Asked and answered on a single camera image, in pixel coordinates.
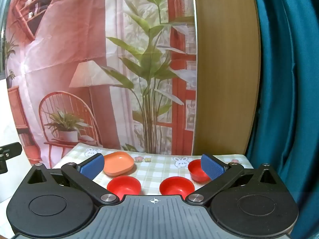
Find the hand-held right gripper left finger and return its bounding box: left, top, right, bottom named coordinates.
left=24, top=153, right=120, bottom=206

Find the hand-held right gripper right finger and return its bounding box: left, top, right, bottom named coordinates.
left=186, top=154, right=285, bottom=206

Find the red bowl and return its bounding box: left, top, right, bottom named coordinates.
left=188, top=160, right=211, bottom=182
left=159, top=176, right=195, bottom=196
left=107, top=176, right=142, bottom=196

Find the orange plate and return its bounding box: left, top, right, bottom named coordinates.
left=103, top=152, right=135, bottom=176

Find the green checkered tablecloth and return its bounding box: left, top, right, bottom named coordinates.
left=51, top=143, right=255, bottom=198

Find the printed room backdrop cloth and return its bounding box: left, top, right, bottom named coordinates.
left=4, top=0, right=198, bottom=168

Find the wooden board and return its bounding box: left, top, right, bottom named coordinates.
left=191, top=0, right=261, bottom=156

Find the teal curtain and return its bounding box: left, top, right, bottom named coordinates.
left=245, top=0, right=319, bottom=239

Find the black clamp mount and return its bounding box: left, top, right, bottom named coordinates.
left=0, top=142, right=23, bottom=175

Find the grey metal frame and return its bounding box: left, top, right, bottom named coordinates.
left=0, top=0, right=16, bottom=80

